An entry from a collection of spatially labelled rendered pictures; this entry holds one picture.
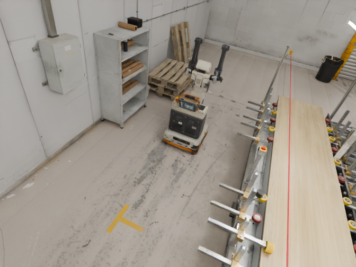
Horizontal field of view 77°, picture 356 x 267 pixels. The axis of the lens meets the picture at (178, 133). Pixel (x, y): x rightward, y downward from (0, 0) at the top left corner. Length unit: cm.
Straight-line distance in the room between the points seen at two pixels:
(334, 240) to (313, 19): 765
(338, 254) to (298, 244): 32
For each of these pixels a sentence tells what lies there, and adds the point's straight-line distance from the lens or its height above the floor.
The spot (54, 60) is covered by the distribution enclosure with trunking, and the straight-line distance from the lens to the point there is 296.
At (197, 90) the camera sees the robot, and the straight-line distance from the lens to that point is 363.
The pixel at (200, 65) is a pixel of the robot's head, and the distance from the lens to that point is 351.
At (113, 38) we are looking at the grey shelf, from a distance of 349.
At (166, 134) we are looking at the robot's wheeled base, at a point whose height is 24.
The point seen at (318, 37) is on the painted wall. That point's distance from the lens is 930.
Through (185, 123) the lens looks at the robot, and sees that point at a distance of 352.
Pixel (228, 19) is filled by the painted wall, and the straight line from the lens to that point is 932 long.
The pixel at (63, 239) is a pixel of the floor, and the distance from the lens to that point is 298.
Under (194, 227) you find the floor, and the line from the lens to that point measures 299.
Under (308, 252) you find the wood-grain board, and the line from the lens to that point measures 224.
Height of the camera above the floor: 258
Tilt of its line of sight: 39 degrees down
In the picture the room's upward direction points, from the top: 10 degrees clockwise
